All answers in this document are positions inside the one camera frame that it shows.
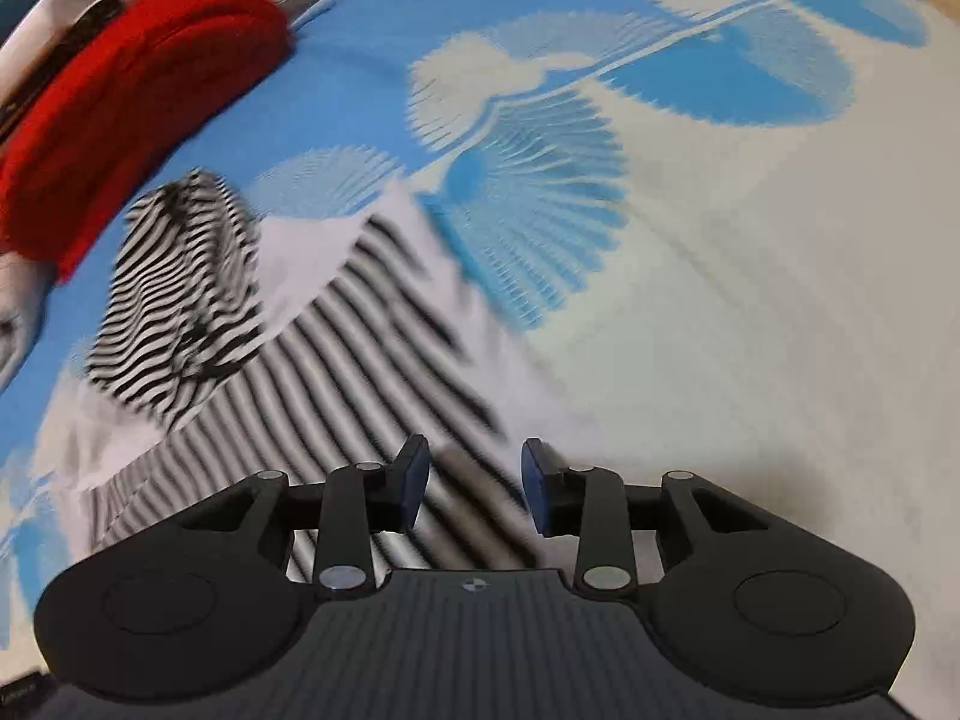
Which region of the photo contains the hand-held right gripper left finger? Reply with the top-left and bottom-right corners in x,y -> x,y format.
176,435 -> 432,602

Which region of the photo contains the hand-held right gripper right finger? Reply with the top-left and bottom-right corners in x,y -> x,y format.
521,436 -> 781,602

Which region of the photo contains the black white striped shirt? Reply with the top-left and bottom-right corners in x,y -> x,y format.
30,169 -> 548,586

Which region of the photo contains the blue white printed bedsheet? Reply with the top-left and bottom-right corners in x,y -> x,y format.
0,0 -> 960,691

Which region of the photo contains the red knit garment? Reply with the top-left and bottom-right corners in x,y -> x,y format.
0,0 -> 293,286

